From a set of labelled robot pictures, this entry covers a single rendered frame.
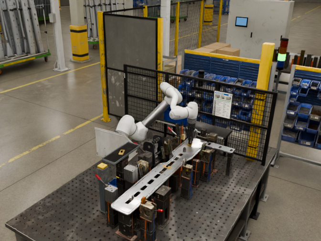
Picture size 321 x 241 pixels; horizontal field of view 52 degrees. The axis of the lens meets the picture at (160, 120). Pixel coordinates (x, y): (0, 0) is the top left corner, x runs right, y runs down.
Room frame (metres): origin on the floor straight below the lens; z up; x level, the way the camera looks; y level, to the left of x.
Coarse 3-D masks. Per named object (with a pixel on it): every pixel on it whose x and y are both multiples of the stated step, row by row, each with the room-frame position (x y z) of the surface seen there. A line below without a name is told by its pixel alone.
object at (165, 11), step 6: (162, 0) 7.40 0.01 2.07; (168, 0) 7.40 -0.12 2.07; (162, 6) 7.40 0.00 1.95; (168, 6) 7.40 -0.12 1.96; (162, 12) 7.40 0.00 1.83; (168, 12) 7.41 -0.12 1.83; (168, 18) 7.41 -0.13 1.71; (168, 24) 7.42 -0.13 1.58; (168, 30) 7.43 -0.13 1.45; (168, 36) 7.43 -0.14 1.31; (168, 42) 7.44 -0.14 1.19; (162, 48) 7.39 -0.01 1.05; (168, 48) 7.45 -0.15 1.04; (162, 54) 7.39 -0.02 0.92; (168, 54) 7.45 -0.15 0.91; (162, 60) 7.38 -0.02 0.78
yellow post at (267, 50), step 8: (264, 48) 3.19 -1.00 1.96; (272, 48) 3.17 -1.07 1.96; (264, 56) 3.19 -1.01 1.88; (272, 56) 3.22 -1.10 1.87; (264, 64) 3.18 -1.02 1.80; (264, 72) 3.18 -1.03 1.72; (264, 80) 3.17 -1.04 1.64; (264, 88) 3.16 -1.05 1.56; (256, 96) 3.20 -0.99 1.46; (264, 104) 3.20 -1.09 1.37; (256, 112) 3.18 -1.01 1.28; (256, 120) 3.18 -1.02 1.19; (256, 136) 3.16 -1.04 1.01; (256, 144) 3.16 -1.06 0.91; (248, 152) 3.19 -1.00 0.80; (256, 152) 3.18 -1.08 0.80
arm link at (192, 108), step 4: (188, 104) 2.92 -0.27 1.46; (192, 104) 2.90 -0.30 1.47; (196, 104) 2.91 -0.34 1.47; (188, 108) 2.89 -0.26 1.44; (192, 108) 2.88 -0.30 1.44; (196, 108) 2.90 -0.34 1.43; (188, 112) 2.85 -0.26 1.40; (192, 112) 2.87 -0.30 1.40; (196, 112) 2.89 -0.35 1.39; (188, 116) 2.86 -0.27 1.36; (192, 116) 2.87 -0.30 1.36; (196, 116) 2.91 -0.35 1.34
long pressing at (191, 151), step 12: (180, 144) 2.96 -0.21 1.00; (192, 144) 2.97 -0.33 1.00; (180, 156) 2.72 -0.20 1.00; (192, 156) 2.73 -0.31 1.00; (156, 168) 2.50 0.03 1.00; (144, 180) 2.31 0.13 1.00; (156, 180) 2.32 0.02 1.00; (132, 192) 2.14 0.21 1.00; (144, 192) 2.15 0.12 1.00; (120, 204) 1.99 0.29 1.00; (132, 204) 2.00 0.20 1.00
